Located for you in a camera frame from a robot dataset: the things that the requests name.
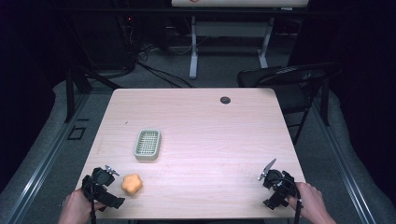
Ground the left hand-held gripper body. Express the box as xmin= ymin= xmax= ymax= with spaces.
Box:
xmin=81 ymin=167 xmax=126 ymax=210

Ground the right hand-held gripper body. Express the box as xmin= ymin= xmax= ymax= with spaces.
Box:
xmin=262 ymin=169 xmax=301 ymax=211

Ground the green soap dish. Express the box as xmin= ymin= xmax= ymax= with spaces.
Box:
xmin=134 ymin=128 xmax=163 ymax=162

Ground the person's right hand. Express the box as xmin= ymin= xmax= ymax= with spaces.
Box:
xmin=286 ymin=181 xmax=328 ymax=222

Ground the person's left hand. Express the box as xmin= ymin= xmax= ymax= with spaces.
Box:
xmin=57 ymin=188 xmax=107 ymax=224

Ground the black metal stand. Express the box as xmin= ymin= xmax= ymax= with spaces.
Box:
xmin=63 ymin=63 xmax=123 ymax=124

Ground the black folding chair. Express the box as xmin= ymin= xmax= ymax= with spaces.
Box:
xmin=236 ymin=61 xmax=344 ymax=146

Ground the white-legged desk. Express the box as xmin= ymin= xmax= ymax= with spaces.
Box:
xmin=170 ymin=0 xmax=310 ymax=80

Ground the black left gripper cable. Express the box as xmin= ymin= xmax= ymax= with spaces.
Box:
xmin=89 ymin=173 xmax=98 ymax=224

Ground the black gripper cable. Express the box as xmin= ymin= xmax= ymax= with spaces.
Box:
xmin=274 ymin=175 xmax=304 ymax=224
xmin=89 ymin=173 xmax=98 ymax=224

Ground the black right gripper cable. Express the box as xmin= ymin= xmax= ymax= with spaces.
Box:
xmin=274 ymin=175 xmax=304 ymax=224

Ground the grey metal floor rail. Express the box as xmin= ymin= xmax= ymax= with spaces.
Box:
xmin=0 ymin=91 xmax=92 ymax=224
xmin=311 ymin=92 xmax=379 ymax=224

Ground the bundle of black floor cables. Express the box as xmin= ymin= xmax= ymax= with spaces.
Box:
xmin=106 ymin=12 xmax=195 ymax=90

